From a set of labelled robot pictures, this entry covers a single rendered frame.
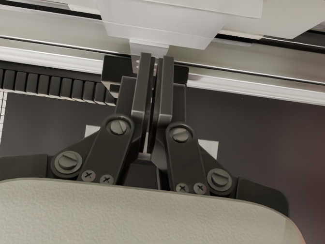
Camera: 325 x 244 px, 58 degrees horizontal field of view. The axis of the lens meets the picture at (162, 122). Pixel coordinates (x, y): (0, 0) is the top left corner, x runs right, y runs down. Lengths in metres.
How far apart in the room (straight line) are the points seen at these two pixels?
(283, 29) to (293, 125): 0.62
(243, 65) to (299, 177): 0.43
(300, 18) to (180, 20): 0.07
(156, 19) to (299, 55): 0.36
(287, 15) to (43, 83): 0.51
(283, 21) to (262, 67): 0.30
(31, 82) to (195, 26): 0.46
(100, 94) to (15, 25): 0.19
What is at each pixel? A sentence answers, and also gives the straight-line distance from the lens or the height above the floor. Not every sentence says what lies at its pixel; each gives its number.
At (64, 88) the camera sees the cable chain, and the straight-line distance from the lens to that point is 0.61.
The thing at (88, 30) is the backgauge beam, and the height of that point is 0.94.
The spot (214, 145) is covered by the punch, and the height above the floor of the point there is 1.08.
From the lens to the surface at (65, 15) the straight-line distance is 0.25.
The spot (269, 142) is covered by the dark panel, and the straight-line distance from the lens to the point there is 0.79.
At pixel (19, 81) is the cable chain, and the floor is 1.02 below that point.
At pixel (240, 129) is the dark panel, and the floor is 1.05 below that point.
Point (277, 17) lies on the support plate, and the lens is 0.20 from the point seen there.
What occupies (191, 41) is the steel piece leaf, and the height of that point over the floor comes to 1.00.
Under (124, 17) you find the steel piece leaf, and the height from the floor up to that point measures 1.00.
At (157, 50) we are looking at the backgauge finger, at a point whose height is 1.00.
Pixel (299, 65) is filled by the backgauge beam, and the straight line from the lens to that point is 0.53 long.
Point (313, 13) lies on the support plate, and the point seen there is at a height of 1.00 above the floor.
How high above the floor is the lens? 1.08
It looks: 1 degrees down
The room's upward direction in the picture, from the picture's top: 173 degrees counter-clockwise
